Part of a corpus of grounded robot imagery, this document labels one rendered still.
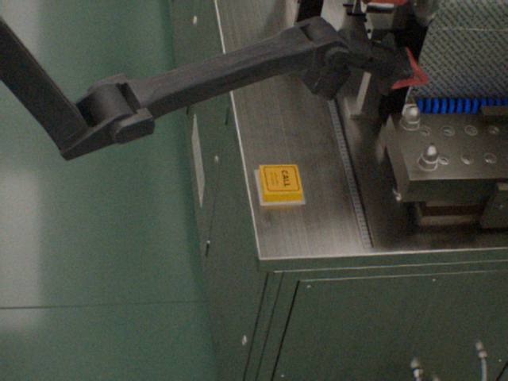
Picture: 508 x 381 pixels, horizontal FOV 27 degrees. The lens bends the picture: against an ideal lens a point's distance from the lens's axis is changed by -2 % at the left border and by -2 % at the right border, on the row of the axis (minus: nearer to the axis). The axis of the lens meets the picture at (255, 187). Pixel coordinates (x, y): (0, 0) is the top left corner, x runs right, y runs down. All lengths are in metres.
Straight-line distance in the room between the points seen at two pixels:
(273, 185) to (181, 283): 1.02
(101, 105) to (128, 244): 1.34
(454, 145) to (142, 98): 0.59
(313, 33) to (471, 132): 0.38
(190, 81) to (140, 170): 1.47
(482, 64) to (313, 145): 0.35
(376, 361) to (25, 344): 0.99
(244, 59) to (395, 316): 0.64
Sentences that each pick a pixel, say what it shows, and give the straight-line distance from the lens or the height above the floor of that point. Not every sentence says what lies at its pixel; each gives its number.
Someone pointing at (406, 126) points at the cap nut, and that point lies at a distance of 1.93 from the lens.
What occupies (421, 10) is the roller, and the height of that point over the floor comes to 1.22.
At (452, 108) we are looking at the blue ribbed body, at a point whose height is 1.04.
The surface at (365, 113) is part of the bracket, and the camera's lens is 2.11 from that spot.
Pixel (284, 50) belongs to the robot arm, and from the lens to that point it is 1.75.
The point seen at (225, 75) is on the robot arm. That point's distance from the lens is 1.71.
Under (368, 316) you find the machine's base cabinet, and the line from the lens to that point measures 2.08.
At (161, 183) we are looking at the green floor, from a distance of 3.12.
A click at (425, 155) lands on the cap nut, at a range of 1.86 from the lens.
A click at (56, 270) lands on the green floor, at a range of 2.92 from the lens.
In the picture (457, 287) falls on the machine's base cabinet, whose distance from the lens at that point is 2.06.
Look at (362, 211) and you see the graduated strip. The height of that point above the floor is 0.90.
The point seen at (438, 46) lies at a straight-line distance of 1.91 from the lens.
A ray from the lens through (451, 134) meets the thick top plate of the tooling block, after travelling 1.95.
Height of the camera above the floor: 2.37
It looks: 49 degrees down
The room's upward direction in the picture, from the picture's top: 11 degrees clockwise
